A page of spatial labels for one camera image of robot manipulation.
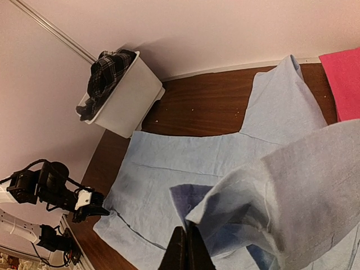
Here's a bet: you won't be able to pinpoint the light blue shirt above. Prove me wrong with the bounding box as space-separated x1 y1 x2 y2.
93 56 359 269

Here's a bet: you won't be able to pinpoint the black white plaid garment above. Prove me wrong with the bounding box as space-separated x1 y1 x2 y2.
76 48 137 122

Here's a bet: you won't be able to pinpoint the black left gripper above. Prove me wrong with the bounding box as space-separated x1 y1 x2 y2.
7 171 110 223

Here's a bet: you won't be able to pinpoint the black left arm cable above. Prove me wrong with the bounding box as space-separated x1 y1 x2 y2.
0 159 88 192

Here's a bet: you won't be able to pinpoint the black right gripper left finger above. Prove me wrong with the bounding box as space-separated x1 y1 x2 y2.
158 227 186 270

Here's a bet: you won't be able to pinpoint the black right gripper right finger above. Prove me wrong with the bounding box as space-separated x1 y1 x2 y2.
187 222 215 270

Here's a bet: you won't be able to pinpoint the white plastic laundry bin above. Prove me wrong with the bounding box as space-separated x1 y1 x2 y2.
78 51 165 138

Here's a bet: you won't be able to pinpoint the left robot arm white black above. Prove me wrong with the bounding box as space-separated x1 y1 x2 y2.
1 170 110 266

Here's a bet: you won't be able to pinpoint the pink trousers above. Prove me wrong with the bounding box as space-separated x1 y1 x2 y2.
319 48 359 122

